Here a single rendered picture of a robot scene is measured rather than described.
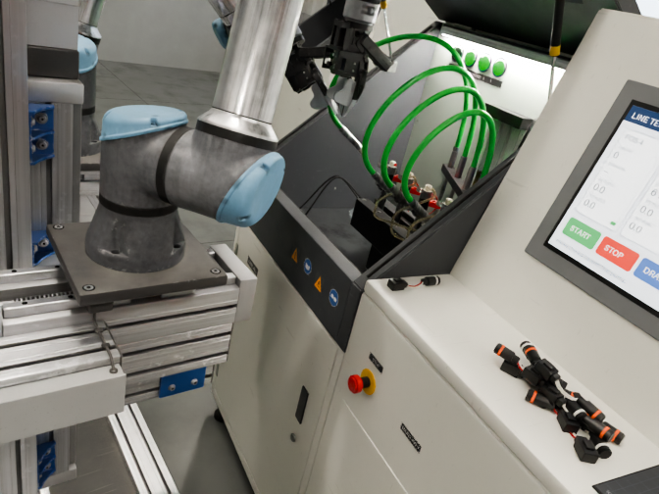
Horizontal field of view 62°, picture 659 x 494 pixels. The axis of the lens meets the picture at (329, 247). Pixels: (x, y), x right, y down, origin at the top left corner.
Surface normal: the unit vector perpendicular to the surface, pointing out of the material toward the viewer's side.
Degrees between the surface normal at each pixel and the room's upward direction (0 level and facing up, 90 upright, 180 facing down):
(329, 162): 90
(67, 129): 90
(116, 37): 90
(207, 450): 0
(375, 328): 90
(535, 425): 0
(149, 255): 72
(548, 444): 0
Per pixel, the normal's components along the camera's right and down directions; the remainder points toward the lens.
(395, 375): -0.87, 0.04
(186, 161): -0.15, -0.12
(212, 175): -0.22, 0.13
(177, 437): 0.21, -0.88
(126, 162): -0.26, 0.33
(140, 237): 0.38, 0.19
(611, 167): -0.79, -0.18
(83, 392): 0.56, 0.47
